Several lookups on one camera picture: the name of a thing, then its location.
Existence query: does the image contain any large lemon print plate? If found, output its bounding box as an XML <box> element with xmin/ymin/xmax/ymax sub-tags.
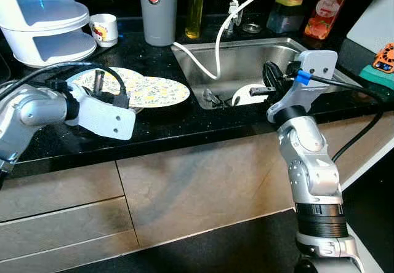
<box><xmin>66</xmin><ymin>67</ymin><xmax>145</xmax><ymax>100</ymax></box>

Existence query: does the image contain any white bowl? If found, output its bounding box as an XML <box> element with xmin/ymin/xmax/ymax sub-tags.
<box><xmin>233</xmin><ymin>84</ymin><xmax>271</xmax><ymax>106</ymax></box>

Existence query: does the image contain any stainless steel sink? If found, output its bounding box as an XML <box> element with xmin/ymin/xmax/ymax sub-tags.
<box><xmin>171</xmin><ymin>38</ymin><xmax>364</xmax><ymax>111</ymax></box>

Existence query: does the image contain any steel cutlery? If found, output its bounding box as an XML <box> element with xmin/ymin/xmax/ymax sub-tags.
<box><xmin>203</xmin><ymin>87</ymin><xmax>238</xmax><ymax>108</ymax></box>

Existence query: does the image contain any white printed mug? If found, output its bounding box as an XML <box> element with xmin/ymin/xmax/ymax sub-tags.
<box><xmin>90</xmin><ymin>14</ymin><xmax>119</xmax><ymax>47</ymax></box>

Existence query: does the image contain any round metal drain cap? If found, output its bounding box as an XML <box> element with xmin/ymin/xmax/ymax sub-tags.
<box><xmin>242</xmin><ymin>23</ymin><xmax>262</xmax><ymax>35</ymax></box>

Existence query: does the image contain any white tiered container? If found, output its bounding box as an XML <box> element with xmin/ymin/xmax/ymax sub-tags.
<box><xmin>0</xmin><ymin>0</ymin><xmax>98</xmax><ymax>68</ymax></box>

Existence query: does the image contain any yellow sponge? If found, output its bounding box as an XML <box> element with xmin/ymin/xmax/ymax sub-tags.
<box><xmin>275</xmin><ymin>0</ymin><xmax>304</xmax><ymax>8</ymax></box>

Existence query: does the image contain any metal faucet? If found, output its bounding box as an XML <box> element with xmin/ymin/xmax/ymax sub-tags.
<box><xmin>228</xmin><ymin>0</ymin><xmax>244</xmax><ymax>38</ymax></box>

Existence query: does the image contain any grey jug with red badge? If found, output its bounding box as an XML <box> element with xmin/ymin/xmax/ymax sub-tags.
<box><xmin>138</xmin><ymin>0</ymin><xmax>179</xmax><ymax>47</ymax></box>

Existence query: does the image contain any small orange fan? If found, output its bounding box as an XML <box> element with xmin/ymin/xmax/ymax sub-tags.
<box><xmin>371</xmin><ymin>42</ymin><xmax>394</xmax><ymax>74</ymax></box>

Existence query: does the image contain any green sponge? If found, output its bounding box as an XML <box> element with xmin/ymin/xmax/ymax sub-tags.
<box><xmin>358</xmin><ymin>64</ymin><xmax>394</xmax><ymax>90</ymax></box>

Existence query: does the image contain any yellow oil bottle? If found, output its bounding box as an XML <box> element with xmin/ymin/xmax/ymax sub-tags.
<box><xmin>185</xmin><ymin>0</ymin><xmax>206</xmax><ymax>40</ymax></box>

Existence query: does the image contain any beige drawer front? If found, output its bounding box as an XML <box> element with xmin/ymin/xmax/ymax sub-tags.
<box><xmin>0</xmin><ymin>231</ymin><xmax>141</xmax><ymax>273</ymax></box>
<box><xmin>0</xmin><ymin>161</ymin><xmax>127</xmax><ymax>221</ymax></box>
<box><xmin>0</xmin><ymin>197</ymin><xmax>137</xmax><ymax>261</ymax></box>

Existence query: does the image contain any wide beige cabinet door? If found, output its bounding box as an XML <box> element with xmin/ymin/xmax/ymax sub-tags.
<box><xmin>116</xmin><ymin>116</ymin><xmax>297</xmax><ymax>247</ymax></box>

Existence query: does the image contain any white cutting board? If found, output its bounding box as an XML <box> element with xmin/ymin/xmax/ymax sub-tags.
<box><xmin>347</xmin><ymin>0</ymin><xmax>394</xmax><ymax>55</ymax></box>

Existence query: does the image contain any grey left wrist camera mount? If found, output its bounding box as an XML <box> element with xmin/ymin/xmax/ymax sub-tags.
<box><xmin>65</xmin><ymin>82</ymin><xmax>137</xmax><ymax>141</ymax></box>

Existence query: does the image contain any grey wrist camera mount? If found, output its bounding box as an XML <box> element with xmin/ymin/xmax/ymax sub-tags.
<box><xmin>268</xmin><ymin>50</ymin><xmax>339</xmax><ymax>123</ymax></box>
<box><xmin>65</xmin><ymin>82</ymin><xmax>137</xmax><ymax>141</ymax></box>

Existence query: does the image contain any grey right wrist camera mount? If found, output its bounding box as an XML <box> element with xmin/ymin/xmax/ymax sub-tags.
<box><xmin>268</xmin><ymin>50</ymin><xmax>339</xmax><ymax>123</ymax></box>

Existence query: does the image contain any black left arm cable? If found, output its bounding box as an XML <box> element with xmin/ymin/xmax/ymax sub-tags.
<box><xmin>0</xmin><ymin>61</ymin><xmax>131</xmax><ymax>109</ymax></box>

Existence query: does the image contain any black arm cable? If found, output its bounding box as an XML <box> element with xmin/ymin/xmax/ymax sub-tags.
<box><xmin>0</xmin><ymin>61</ymin><xmax>131</xmax><ymax>109</ymax></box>
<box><xmin>295</xmin><ymin>69</ymin><xmax>385</xmax><ymax>163</ymax></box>

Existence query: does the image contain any long white hose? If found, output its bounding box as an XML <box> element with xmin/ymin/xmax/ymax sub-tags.
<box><xmin>213</xmin><ymin>0</ymin><xmax>300</xmax><ymax>81</ymax></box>

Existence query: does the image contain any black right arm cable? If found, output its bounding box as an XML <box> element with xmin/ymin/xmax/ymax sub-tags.
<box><xmin>295</xmin><ymin>69</ymin><xmax>385</xmax><ymax>163</ymax></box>

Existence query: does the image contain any short white hose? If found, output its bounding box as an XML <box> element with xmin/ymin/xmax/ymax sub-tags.
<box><xmin>172</xmin><ymin>41</ymin><xmax>218</xmax><ymax>81</ymax></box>

